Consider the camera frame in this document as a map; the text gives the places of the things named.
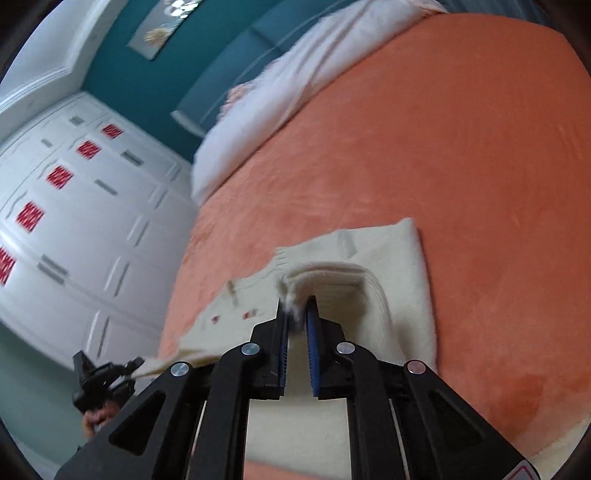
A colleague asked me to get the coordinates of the white wardrobe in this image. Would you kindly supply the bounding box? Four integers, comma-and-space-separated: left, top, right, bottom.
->
0, 90, 200, 371

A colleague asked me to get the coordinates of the orange fleece blanket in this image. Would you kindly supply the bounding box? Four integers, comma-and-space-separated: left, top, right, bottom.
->
157, 11, 591, 480

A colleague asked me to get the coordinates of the flower wall picture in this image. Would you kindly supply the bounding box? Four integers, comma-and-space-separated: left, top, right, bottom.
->
127, 0, 218, 61

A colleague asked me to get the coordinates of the person's left hand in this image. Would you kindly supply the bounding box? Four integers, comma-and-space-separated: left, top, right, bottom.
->
82, 401, 117, 437

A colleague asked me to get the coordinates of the white quilt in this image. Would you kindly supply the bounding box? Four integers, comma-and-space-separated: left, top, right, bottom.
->
191, 0, 450, 205

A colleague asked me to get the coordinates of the cream knit sweater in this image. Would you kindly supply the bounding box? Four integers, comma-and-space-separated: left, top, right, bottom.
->
139, 217, 438, 468

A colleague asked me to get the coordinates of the pink ruffled pillow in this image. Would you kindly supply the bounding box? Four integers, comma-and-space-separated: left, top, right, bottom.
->
221, 82, 262, 116

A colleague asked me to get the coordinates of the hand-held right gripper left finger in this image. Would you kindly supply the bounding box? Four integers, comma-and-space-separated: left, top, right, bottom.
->
54, 298, 296, 480

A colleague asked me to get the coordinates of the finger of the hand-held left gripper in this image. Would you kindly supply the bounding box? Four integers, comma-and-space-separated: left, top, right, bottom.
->
105, 355, 145, 378

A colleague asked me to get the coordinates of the blue padded headboard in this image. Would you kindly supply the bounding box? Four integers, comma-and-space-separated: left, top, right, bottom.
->
171, 0, 324, 139

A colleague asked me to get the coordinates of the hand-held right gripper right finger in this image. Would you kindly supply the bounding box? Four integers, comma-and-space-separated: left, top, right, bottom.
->
305, 295, 542, 480

